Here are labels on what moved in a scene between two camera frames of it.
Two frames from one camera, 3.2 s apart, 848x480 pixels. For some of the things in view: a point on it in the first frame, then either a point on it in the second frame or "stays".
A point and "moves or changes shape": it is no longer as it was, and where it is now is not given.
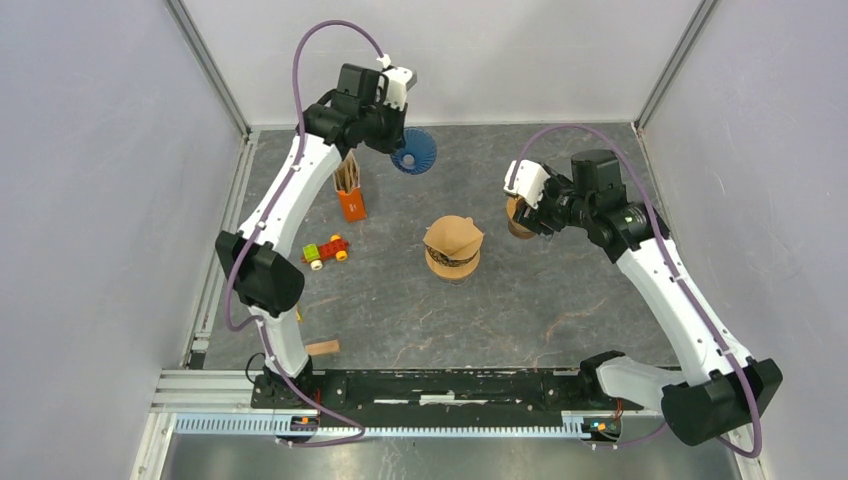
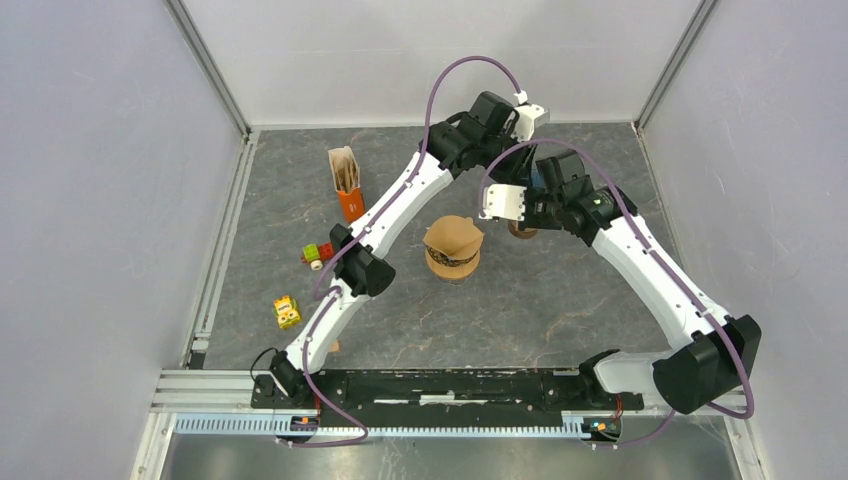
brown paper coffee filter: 456,237 stays
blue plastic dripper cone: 418,153 moves or changes shape
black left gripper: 396,141 to 519,173
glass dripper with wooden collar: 451,269 stays
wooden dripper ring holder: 516,227 stays
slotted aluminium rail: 266,425 stays
